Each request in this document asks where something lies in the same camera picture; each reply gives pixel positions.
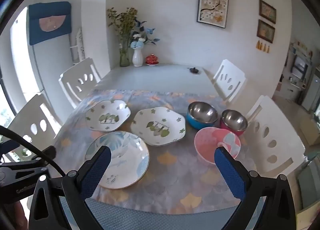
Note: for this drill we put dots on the blue refrigerator cover cloth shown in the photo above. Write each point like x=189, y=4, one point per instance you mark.
x=50, y=12

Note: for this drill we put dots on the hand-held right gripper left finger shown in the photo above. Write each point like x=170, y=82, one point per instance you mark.
x=96, y=170

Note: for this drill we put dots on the white hexagonal plate leaf print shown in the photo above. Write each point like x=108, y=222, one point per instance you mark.
x=172, y=130

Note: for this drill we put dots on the glass vase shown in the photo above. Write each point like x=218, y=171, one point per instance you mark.
x=124, y=57

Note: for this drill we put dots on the white refrigerator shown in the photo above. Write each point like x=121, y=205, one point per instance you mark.
x=45, y=65

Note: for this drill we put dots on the round plate blue leaf print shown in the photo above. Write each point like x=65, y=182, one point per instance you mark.
x=130, y=155

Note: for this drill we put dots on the pink patterned bowl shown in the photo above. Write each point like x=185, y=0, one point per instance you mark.
x=207, y=142

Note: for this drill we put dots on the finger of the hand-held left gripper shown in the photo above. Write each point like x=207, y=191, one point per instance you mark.
x=48, y=152
x=8, y=147

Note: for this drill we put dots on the small framed wall picture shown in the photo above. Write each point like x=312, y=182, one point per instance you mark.
x=265, y=31
x=267, y=11

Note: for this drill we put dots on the red lidded teacup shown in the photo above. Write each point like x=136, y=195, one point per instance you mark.
x=152, y=59

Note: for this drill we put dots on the blue textured table mat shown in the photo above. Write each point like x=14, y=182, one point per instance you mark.
x=162, y=222

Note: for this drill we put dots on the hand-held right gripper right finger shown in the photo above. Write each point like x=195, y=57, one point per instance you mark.
x=230, y=170

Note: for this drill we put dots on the green cabinet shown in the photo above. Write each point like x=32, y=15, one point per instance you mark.
x=310, y=182

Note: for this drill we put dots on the white carved rack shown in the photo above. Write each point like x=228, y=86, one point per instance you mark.
x=79, y=45

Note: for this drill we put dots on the white dining chair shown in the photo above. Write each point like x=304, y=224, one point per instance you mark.
x=237, y=75
x=282, y=130
x=25, y=120
x=72, y=80

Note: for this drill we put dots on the white hexagonal plate tree print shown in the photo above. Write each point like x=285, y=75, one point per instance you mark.
x=118, y=110

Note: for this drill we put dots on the small black table object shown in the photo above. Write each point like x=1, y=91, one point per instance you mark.
x=194, y=70

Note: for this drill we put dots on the blue artificial flowers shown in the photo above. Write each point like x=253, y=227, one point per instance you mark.
x=140, y=40

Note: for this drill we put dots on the fan-patterned tablecloth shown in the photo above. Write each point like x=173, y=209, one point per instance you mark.
x=175, y=170

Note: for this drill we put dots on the yellow tassel wall hanging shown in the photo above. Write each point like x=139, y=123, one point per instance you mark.
x=262, y=46

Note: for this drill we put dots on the wall shelf unit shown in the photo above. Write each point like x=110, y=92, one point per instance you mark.
x=300, y=65

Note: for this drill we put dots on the dried yellow flower bunch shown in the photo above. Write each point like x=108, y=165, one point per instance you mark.
x=123, y=22

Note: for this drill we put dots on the blue steel bowl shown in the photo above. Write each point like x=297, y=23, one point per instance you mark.
x=202, y=112

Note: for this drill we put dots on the white ceramic vase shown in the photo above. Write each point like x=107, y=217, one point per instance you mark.
x=137, y=57

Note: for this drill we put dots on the red steel bowl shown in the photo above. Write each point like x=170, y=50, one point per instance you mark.
x=233, y=120

